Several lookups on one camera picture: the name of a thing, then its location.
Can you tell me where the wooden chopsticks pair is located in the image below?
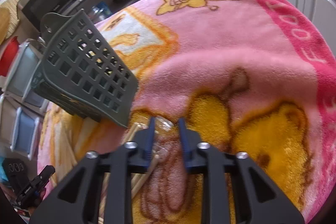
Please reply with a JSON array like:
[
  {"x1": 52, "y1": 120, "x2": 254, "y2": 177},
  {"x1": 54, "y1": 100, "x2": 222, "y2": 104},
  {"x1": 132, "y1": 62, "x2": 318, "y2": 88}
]
[{"x1": 98, "y1": 122, "x2": 160, "y2": 223}]

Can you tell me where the dark green utensil basket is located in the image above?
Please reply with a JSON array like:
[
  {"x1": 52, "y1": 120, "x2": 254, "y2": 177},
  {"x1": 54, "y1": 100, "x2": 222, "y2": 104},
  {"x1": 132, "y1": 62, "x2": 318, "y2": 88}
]
[{"x1": 31, "y1": 10, "x2": 138, "y2": 127}]

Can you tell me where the white plastic drawer unit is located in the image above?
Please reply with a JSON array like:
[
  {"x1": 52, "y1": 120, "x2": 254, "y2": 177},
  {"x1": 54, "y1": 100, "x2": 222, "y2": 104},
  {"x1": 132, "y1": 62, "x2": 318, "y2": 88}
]
[{"x1": 1, "y1": 39, "x2": 49, "y2": 160}]

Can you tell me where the pink bear blanket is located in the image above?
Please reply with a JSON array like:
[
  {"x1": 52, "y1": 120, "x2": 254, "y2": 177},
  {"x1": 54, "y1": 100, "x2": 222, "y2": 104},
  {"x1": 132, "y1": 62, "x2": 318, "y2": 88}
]
[{"x1": 36, "y1": 0, "x2": 336, "y2": 224}]

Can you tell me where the red plastic basin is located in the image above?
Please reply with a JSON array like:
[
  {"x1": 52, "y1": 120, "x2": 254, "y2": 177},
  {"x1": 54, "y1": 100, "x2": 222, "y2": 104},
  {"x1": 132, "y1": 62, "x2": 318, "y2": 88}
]
[{"x1": 0, "y1": 36, "x2": 19, "y2": 77}]

